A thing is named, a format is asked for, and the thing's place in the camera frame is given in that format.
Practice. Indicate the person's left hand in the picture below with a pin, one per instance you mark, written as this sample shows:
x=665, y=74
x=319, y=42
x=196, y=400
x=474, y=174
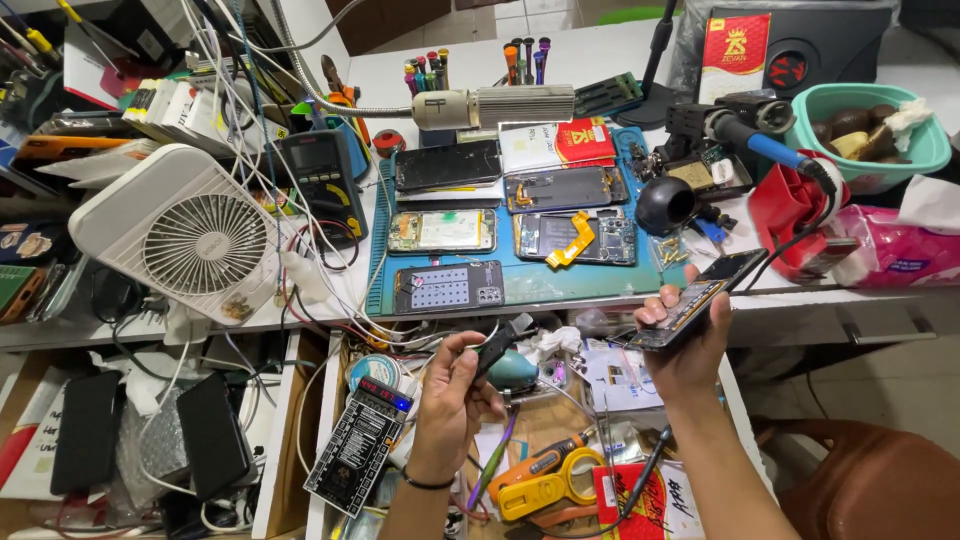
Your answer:
x=442, y=412

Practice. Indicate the person's right hand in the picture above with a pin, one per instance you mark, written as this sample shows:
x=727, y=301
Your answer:
x=686, y=367

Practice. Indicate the black smartphone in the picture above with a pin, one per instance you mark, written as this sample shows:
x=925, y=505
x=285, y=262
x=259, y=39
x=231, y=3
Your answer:
x=705, y=296
x=86, y=435
x=214, y=439

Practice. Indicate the white label sheets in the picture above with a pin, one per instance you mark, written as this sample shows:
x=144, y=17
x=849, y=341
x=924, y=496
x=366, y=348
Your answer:
x=622, y=379

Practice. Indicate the purple tweezers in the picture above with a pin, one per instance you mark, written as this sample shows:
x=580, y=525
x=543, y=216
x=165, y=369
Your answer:
x=495, y=454

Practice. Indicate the black wrist band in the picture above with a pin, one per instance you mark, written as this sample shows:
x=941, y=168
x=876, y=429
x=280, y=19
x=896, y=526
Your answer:
x=427, y=484

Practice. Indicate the teal rounded tool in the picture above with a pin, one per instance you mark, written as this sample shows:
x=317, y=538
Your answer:
x=517, y=371

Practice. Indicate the black battery tester board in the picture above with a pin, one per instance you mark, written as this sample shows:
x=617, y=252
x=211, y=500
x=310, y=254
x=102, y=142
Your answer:
x=356, y=450

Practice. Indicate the orange electric screwdriver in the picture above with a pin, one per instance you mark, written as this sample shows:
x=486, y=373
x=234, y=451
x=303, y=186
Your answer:
x=536, y=465

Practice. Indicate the white open drawer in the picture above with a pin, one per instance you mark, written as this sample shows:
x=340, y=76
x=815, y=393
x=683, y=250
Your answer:
x=330, y=390

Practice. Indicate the small bag of brass screws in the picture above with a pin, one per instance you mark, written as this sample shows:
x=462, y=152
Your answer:
x=671, y=251

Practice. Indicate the black phone back with grid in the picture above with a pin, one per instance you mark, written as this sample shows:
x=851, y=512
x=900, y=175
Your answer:
x=450, y=288

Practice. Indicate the yellow magnifier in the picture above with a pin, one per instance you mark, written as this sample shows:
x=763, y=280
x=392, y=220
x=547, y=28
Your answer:
x=540, y=491

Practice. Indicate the crumpled white tissue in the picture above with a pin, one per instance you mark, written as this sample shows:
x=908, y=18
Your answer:
x=551, y=343

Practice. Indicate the red packet with black print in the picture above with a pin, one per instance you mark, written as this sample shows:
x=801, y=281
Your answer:
x=637, y=506

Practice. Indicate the opened phone with yellow flex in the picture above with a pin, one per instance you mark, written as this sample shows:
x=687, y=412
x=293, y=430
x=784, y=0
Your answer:
x=607, y=240

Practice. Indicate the blue repair mat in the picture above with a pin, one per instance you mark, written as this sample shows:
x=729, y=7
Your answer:
x=525, y=283

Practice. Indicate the red plastic bag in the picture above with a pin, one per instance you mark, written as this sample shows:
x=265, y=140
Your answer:
x=787, y=217

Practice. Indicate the opened phone with white battery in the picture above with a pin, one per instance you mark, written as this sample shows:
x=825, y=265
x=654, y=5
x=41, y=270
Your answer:
x=442, y=231

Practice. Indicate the black soldering iron stand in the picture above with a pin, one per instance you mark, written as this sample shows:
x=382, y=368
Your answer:
x=694, y=176

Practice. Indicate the small white bottle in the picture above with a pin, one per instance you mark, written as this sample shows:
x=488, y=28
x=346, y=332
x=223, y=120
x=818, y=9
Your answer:
x=306, y=276

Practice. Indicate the brown chair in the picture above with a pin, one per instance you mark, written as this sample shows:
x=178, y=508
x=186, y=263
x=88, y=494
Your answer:
x=877, y=487

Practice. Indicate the pink tissue packet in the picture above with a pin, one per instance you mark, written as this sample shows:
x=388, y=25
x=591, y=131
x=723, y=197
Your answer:
x=900, y=251

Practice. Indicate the red and gold packet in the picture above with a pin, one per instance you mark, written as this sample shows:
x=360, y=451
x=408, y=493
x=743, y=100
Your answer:
x=586, y=141

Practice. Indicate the black phone screen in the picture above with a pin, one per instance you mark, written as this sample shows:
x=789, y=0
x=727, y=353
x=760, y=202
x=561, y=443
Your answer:
x=450, y=165

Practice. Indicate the black multimeter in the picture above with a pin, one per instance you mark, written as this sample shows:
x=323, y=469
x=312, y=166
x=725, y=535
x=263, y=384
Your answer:
x=322, y=176

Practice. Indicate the white paper packet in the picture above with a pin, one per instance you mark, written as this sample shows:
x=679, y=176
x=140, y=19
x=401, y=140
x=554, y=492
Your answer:
x=529, y=150

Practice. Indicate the red tape roll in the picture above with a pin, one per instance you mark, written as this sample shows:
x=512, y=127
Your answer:
x=388, y=142

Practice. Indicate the black stand with round base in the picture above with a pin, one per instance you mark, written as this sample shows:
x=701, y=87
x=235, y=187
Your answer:
x=658, y=90

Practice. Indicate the green and black board holder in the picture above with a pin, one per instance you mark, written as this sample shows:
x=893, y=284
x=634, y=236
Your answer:
x=609, y=94

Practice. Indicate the bubble wrap sheet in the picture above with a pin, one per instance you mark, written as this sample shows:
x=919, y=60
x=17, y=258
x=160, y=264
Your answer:
x=154, y=442

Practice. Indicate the white desk fan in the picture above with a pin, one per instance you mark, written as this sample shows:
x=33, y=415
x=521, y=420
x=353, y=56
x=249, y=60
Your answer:
x=202, y=244

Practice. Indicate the silver gooseneck lamp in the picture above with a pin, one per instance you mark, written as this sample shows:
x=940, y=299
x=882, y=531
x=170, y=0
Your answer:
x=487, y=107

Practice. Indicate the teal plastic bowl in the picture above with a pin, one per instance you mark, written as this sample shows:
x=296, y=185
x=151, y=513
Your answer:
x=922, y=161

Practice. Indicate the red and gold box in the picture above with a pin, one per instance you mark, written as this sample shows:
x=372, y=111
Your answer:
x=733, y=56

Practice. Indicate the set of short coloured screwdrivers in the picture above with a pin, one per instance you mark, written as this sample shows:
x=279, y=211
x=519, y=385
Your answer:
x=427, y=75

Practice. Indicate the set of tall coloured screwdrivers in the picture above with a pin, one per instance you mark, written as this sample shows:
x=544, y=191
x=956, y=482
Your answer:
x=527, y=60

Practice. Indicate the cluttered shelf of tools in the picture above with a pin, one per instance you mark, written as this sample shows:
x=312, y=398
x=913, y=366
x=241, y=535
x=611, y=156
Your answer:
x=112, y=82

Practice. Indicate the opened grey phone frame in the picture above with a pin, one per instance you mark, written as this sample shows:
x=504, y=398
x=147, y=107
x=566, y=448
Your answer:
x=562, y=190

